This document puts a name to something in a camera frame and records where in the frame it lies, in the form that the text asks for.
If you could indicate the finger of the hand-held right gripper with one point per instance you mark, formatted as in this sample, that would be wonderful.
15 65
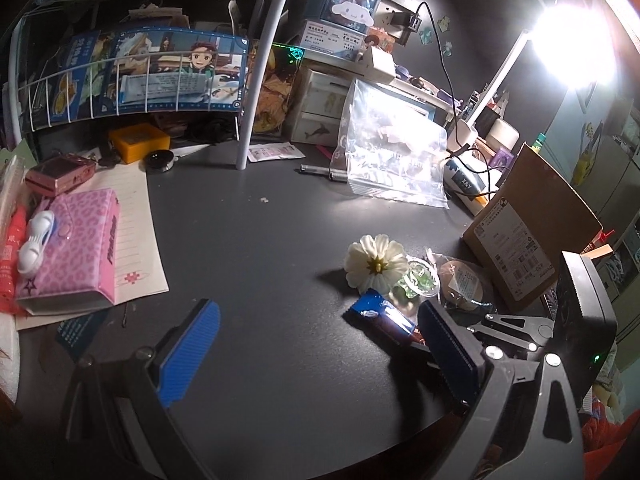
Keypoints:
520 321
505 339

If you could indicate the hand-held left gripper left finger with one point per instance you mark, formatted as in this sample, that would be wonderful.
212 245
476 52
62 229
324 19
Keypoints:
187 355

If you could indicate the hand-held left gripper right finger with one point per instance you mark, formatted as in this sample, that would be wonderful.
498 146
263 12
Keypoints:
450 355

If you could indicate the blue snack packet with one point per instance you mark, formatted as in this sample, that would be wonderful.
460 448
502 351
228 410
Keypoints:
382 315

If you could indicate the round wrapped pastry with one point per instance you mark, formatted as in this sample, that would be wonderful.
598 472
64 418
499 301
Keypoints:
465 285

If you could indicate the green jelly cup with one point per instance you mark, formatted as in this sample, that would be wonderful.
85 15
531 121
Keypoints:
417 280

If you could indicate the brown cardboard box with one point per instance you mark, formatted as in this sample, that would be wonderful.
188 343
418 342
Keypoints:
532 225

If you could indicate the dark blue card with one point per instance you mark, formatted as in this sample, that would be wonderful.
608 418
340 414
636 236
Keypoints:
80 335

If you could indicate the white artificial flower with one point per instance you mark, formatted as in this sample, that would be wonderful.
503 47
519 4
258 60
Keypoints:
375 262

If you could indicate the lined cream notepaper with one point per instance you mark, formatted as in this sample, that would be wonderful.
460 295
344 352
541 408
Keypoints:
142 230

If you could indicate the pink leopard print case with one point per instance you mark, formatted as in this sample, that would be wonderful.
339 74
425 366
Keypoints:
80 255

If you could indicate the white power bank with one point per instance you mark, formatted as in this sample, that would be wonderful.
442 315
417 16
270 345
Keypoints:
467 175

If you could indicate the green capped bottle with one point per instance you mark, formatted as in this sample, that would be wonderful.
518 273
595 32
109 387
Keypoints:
539 142

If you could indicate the white contact lens case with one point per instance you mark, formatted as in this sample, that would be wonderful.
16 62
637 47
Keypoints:
35 242

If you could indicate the black round tin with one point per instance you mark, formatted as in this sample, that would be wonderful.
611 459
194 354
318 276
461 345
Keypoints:
160 160

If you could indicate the red tube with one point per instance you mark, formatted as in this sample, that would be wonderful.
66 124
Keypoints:
11 260

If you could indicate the clear plastic zip bag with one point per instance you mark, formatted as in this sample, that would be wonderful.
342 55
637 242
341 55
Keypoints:
395 150

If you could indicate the yellow box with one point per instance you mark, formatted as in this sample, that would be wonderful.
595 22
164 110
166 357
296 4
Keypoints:
140 141

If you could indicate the small white sachet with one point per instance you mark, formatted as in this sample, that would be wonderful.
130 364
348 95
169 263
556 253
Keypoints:
275 152

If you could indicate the white desk lamp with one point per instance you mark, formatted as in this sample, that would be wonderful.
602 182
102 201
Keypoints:
500 82

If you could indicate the white whale print drawer box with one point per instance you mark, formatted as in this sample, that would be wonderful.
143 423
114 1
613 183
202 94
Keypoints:
315 110

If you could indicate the orange snack bag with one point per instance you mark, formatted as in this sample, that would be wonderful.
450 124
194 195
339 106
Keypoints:
275 90

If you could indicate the anime character poster card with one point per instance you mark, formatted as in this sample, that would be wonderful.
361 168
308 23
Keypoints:
175 72

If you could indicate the blue cloud print storage box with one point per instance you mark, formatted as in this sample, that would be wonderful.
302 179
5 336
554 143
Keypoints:
342 15

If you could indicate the yellow cartoon wall sticker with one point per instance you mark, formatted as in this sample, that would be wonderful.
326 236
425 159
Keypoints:
587 152

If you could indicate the pink compact camera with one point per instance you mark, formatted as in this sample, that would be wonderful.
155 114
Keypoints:
60 175

